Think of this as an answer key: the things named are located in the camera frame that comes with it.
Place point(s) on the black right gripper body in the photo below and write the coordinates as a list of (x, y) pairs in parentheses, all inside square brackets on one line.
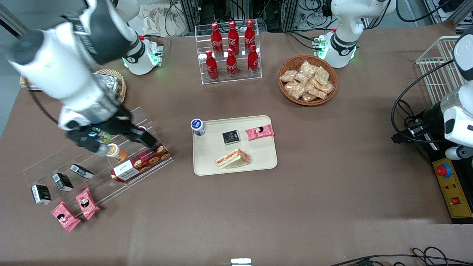
[(120, 124)]

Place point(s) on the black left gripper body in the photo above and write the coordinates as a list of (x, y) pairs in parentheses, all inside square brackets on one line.
[(429, 115)]

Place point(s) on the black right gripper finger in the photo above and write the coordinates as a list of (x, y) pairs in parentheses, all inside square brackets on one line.
[(87, 143), (142, 138)]

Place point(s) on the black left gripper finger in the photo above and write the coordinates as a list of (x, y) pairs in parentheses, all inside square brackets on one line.
[(401, 137)]

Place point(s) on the triangle sandwich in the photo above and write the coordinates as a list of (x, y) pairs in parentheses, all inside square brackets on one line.
[(232, 159)]

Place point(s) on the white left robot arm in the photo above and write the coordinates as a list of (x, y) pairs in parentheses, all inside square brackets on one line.
[(343, 22)]

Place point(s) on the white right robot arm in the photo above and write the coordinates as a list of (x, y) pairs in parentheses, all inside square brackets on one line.
[(66, 74)]

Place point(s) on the beige serving tray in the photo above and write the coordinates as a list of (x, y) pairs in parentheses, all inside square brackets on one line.
[(236, 147)]

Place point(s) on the green lid cup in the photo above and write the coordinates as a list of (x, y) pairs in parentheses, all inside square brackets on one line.
[(104, 137)]

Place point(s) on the red plaid cookie box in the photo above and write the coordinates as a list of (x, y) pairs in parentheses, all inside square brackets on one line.
[(142, 164)]

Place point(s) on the small black box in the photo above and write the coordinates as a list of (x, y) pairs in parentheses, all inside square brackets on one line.
[(63, 181), (41, 194), (81, 171)]

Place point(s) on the orange lid cup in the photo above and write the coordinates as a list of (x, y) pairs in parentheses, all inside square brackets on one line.
[(116, 152)]

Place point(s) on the clear acrylic stepped shelf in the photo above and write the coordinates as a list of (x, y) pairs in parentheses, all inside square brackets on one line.
[(99, 173)]

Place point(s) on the oval wicker basket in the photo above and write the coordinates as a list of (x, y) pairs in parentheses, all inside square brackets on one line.
[(123, 88)]

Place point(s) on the silver foil container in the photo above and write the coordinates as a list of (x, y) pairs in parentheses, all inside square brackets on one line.
[(111, 83)]

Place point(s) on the blue lid yogurt cup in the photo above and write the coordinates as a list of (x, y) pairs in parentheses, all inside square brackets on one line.
[(197, 126)]

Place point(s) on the pink snack packet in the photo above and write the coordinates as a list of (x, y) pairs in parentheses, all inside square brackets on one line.
[(87, 203), (65, 217), (259, 132)]

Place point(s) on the yellow emergency stop box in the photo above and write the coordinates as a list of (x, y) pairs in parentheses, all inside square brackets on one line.
[(456, 192)]

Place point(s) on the rice cracker packet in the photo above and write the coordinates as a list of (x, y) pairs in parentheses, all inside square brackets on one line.
[(24, 81), (292, 85), (308, 68), (298, 92), (321, 75), (317, 91), (309, 97), (302, 78), (288, 75)]

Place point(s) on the black snack packet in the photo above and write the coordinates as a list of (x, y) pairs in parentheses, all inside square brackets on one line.
[(231, 137)]

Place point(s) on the red cola bottle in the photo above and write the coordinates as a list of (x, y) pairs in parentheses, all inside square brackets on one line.
[(211, 66), (249, 35), (231, 64), (216, 38), (233, 37), (252, 61)]

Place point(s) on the crumpled beige cloth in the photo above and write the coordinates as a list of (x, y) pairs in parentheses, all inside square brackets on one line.
[(155, 20)]

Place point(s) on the clear acrylic bottle rack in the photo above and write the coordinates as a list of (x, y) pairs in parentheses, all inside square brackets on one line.
[(240, 75)]

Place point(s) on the round wicker basket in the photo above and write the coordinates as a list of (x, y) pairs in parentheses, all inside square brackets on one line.
[(292, 62)]

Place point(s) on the aluminium frame rack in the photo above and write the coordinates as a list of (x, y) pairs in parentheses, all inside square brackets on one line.
[(221, 11)]

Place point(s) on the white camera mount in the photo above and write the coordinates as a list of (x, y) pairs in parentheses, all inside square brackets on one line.
[(241, 262)]

